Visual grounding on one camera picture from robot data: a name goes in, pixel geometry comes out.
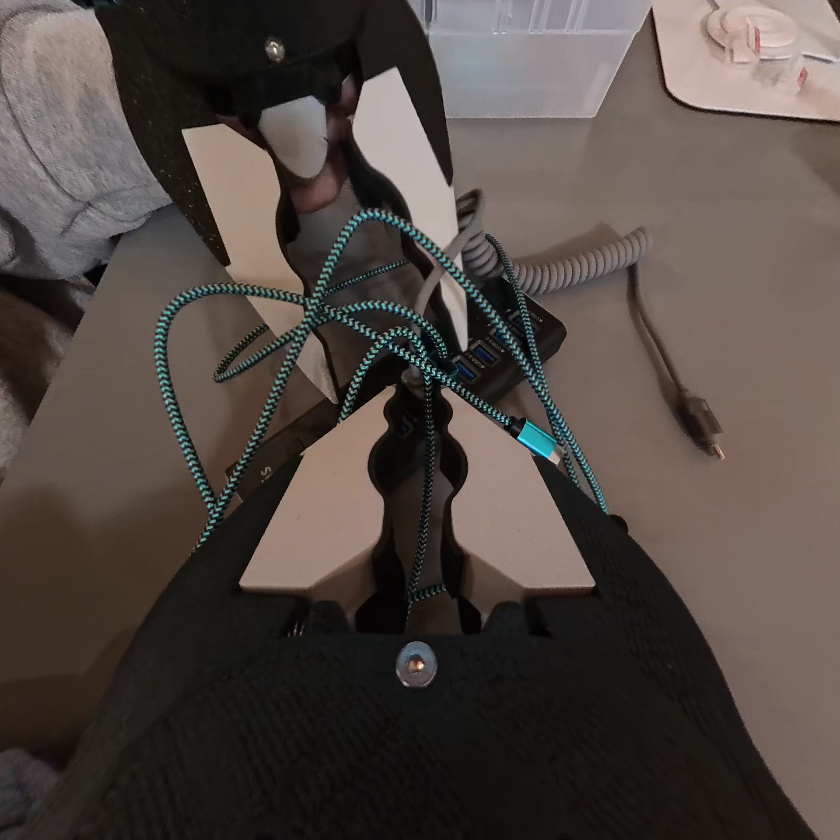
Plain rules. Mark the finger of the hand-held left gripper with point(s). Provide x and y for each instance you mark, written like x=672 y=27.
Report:
x=243 y=216
x=407 y=144

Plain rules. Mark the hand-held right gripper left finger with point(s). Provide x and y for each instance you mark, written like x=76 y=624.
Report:
x=308 y=525

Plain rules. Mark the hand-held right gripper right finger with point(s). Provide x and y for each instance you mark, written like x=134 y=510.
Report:
x=525 y=525

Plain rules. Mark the person's left hand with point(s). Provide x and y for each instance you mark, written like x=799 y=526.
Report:
x=325 y=190

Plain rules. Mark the clear plastic container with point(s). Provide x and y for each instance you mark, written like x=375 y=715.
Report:
x=525 y=65

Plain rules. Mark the person's grey clothing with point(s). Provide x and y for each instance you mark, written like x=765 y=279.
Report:
x=26 y=367

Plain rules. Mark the white tape roll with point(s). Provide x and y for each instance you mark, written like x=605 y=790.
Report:
x=768 y=46

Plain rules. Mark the blue grey fabric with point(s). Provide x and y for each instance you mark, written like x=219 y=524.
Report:
x=23 y=794

